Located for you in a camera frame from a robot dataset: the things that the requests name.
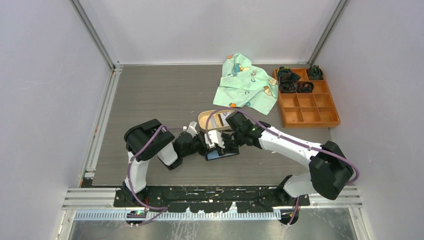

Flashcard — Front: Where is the black card holder wallet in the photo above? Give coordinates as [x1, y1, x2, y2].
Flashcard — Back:
[204, 147, 235, 161]

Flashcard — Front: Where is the beige oval tray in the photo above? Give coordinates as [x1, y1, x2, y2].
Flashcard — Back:
[198, 109, 234, 132]

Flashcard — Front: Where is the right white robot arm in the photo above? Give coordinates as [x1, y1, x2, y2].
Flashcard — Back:
[205, 111, 355, 206]

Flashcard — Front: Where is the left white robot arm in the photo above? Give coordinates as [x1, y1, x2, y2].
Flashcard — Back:
[123, 118, 209, 207]

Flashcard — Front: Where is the green cartoon print cloth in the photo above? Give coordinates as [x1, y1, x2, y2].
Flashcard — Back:
[213, 53, 279, 115]

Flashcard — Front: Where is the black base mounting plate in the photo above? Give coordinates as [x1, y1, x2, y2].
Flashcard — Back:
[113, 186, 296, 213]

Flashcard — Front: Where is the orange compartment tray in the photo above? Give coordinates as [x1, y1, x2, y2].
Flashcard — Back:
[277, 68, 341, 128]

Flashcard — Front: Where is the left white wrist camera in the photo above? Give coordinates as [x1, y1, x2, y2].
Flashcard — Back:
[183, 121, 198, 138]

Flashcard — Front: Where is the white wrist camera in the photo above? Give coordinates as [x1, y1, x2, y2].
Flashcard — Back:
[204, 130, 225, 149]
[183, 121, 198, 138]

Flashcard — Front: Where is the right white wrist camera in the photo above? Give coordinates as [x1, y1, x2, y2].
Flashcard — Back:
[204, 130, 225, 149]

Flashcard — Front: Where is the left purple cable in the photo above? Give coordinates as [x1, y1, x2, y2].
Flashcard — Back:
[126, 124, 186, 227]

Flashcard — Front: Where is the purple cable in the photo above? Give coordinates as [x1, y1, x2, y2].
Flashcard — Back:
[126, 124, 186, 227]
[204, 108, 360, 227]

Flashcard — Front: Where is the black coiled strap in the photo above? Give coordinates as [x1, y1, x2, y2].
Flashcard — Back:
[278, 80, 299, 94]
[306, 64, 324, 81]
[276, 66, 302, 83]
[297, 81, 315, 94]

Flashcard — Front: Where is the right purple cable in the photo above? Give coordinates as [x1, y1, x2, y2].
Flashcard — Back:
[204, 108, 360, 227]

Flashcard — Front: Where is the aluminium cable duct rail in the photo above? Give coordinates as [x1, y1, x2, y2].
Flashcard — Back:
[74, 210, 281, 221]

